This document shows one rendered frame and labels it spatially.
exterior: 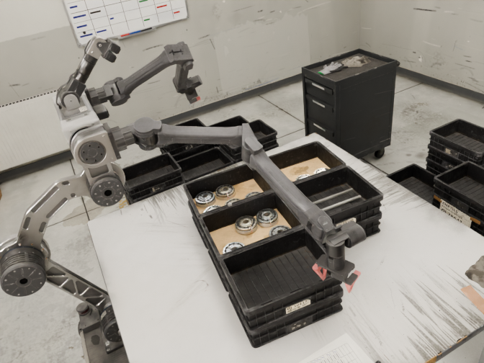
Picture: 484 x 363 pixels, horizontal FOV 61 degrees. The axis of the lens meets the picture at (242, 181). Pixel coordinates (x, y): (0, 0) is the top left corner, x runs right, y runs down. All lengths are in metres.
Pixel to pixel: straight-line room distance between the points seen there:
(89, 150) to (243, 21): 3.78
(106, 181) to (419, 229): 1.46
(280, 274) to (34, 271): 1.06
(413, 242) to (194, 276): 1.02
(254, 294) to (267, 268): 0.14
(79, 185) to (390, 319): 1.42
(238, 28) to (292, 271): 3.75
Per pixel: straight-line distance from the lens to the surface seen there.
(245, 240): 1.88
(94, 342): 2.52
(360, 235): 1.32
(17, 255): 2.05
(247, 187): 2.19
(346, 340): 1.68
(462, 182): 2.86
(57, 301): 3.21
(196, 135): 1.49
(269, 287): 1.68
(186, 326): 1.79
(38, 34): 4.53
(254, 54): 5.22
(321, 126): 3.51
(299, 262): 1.76
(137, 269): 2.09
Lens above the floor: 2.10
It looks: 34 degrees down
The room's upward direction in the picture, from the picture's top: 9 degrees counter-clockwise
